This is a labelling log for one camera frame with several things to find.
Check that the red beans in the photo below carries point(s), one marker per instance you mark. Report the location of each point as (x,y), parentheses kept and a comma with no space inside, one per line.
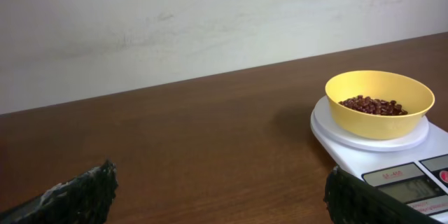
(372,106)

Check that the white digital kitchen scale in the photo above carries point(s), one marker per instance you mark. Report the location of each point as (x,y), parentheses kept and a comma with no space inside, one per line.
(412,169)

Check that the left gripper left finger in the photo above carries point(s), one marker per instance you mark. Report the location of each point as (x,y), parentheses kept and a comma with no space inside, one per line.
(86,198)

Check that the yellow plastic bowl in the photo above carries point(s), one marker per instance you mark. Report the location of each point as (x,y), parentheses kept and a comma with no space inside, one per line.
(414,97)

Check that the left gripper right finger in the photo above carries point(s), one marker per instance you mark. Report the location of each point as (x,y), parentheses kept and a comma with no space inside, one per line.
(352,201)

